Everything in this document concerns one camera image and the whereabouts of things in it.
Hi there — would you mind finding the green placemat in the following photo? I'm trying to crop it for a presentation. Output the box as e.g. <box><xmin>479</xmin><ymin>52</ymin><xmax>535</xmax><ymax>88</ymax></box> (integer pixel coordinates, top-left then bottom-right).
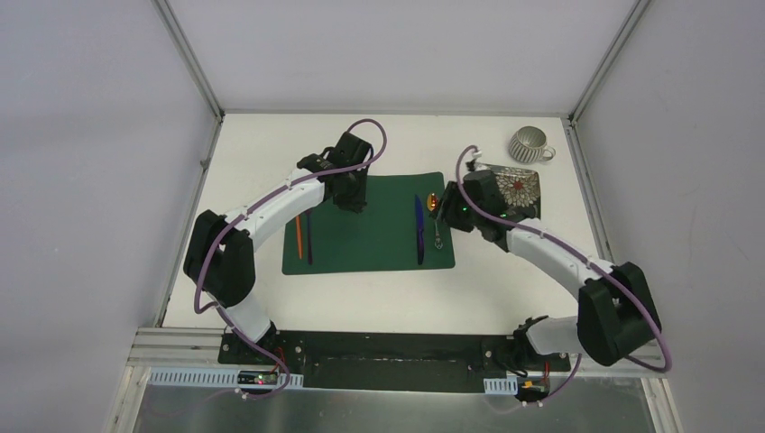
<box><xmin>281</xmin><ymin>171</ymin><xmax>456</xmax><ymax>275</ymax></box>

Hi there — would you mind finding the grey ribbed mug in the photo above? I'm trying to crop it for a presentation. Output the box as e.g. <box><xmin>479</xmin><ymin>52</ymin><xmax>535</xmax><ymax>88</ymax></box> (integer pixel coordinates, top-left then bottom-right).
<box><xmin>508</xmin><ymin>125</ymin><xmax>557</xmax><ymax>164</ymax></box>

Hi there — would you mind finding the gold copper spoon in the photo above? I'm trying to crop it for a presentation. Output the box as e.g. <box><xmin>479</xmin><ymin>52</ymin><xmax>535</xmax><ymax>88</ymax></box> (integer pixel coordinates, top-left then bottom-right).
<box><xmin>426</xmin><ymin>193</ymin><xmax>443</xmax><ymax>250</ymax></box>

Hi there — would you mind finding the left electronics board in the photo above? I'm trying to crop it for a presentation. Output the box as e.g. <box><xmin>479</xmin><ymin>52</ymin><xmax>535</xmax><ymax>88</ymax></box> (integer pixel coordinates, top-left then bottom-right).
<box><xmin>237</xmin><ymin>370</ymin><xmax>279</xmax><ymax>386</ymax></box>

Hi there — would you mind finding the black floral square plate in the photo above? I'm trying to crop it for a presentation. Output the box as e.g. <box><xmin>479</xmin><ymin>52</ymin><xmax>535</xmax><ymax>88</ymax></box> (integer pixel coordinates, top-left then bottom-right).
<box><xmin>475</xmin><ymin>163</ymin><xmax>541</xmax><ymax>218</ymax></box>

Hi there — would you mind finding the aluminium frame rail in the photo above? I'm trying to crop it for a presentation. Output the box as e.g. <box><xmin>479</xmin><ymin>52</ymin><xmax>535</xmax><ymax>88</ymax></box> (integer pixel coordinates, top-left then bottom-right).
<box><xmin>562</xmin><ymin>117</ymin><xmax>684</xmax><ymax>432</ymax></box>

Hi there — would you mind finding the purple metallic fork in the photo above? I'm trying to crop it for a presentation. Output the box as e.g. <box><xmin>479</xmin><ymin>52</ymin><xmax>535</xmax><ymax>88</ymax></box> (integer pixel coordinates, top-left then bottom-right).
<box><xmin>305</xmin><ymin>208</ymin><xmax>314</xmax><ymax>265</ymax></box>

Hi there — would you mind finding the orange plastic fork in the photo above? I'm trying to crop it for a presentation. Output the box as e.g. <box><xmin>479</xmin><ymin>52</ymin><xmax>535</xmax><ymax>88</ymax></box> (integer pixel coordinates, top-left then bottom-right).
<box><xmin>295</xmin><ymin>215</ymin><xmax>304</xmax><ymax>260</ymax></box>

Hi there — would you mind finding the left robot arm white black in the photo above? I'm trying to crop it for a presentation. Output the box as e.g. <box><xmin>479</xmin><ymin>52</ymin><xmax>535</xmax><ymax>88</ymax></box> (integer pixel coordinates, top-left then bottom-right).
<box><xmin>182</xmin><ymin>132</ymin><xmax>375</xmax><ymax>365</ymax></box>

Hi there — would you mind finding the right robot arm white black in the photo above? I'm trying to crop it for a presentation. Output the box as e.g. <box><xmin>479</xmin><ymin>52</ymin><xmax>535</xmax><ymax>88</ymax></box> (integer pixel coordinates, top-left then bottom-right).
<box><xmin>431</xmin><ymin>165</ymin><xmax>661</xmax><ymax>370</ymax></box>

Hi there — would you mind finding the electronics board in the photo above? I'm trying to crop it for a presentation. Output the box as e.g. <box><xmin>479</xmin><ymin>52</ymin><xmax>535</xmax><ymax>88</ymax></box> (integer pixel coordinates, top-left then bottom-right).
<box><xmin>237</xmin><ymin>370</ymin><xmax>279</xmax><ymax>386</ymax></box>
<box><xmin>517</xmin><ymin>377</ymin><xmax>550</xmax><ymax>400</ymax></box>

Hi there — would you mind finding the right electronics board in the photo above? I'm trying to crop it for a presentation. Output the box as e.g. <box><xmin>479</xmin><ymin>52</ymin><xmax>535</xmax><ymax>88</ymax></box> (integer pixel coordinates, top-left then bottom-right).
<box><xmin>517</xmin><ymin>377</ymin><xmax>550</xmax><ymax>400</ymax></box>

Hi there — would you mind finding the blue plastic knife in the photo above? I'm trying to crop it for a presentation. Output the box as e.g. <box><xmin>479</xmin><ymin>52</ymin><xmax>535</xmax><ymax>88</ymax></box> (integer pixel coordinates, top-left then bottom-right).
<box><xmin>414</xmin><ymin>195</ymin><xmax>425</xmax><ymax>265</ymax></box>

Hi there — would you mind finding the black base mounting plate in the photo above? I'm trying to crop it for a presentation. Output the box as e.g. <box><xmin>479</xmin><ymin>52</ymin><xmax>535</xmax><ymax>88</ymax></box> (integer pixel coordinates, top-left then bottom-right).
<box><xmin>217</xmin><ymin>330</ymin><xmax>571</xmax><ymax>393</ymax></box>

